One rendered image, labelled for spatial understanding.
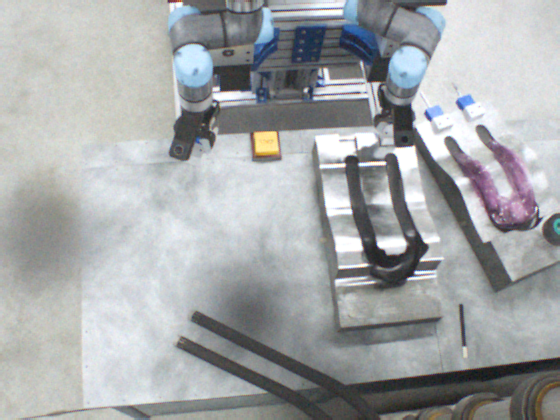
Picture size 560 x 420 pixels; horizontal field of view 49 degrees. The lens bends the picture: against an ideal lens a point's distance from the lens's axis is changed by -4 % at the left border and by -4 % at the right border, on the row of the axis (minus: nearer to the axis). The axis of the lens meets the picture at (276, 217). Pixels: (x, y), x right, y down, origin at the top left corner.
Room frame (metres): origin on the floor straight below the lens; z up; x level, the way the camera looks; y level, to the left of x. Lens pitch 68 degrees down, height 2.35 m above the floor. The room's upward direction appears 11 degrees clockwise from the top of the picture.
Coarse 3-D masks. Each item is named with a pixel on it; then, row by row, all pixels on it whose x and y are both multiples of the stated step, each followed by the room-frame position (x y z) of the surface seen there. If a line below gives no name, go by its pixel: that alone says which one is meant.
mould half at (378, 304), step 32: (320, 160) 0.76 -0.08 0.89; (384, 160) 0.80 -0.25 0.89; (416, 160) 0.82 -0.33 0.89; (320, 192) 0.69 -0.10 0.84; (384, 192) 0.71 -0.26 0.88; (416, 192) 0.73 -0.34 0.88; (352, 224) 0.60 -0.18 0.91; (384, 224) 0.61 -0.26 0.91; (416, 224) 0.63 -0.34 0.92; (352, 256) 0.51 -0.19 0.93; (352, 288) 0.45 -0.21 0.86; (384, 288) 0.47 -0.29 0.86; (416, 288) 0.48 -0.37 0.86; (352, 320) 0.37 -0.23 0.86; (384, 320) 0.39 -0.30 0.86; (416, 320) 0.40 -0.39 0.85
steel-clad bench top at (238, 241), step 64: (512, 128) 1.04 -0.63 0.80; (128, 192) 0.61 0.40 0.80; (192, 192) 0.64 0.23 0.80; (256, 192) 0.68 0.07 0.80; (128, 256) 0.44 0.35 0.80; (192, 256) 0.47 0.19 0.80; (256, 256) 0.50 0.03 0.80; (320, 256) 0.54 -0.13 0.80; (448, 256) 0.61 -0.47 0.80; (128, 320) 0.28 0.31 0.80; (256, 320) 0.34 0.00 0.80; (320, 320) 0.37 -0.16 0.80; (448, 320) 0.43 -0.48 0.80; (512, 320) 0.46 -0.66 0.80; (128, 384) 0.13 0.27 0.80; (192, 384) 0.16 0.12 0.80
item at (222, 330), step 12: (192, 312) 0.32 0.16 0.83; (204, 324) 0.30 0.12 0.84; (216, 324) 0.30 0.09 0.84; (228, 336) 0.28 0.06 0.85; (240, 336) 0.28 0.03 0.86; (252, 348) 0.26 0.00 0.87; (264, 348) 0.26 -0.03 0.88; (276, 360) 0.24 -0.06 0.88; (288, 360) 0.24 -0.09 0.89; (300, 372) 0.22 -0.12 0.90; (312, 372) 0.22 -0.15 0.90; (324, 384) 0.20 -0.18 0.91
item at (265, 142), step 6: (258, 132) 0.84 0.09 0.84; (264, 132) 0.84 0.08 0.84; (270, 132) 0.84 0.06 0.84; (258, 138) 0.82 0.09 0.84; (264, 138) 0.82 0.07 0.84; (270, 138) 0.82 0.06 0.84; (276, 138) 0.83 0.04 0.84; (258, 144) 0.80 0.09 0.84; (264, 144) 0.80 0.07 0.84; (270, 144) 0.81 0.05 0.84; (276, 144) 0.81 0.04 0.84; (258, 150) 0.78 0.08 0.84; (264, 150) 0.79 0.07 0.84; (270, 150) 0.79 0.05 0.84; (276, 150) 0.79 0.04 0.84
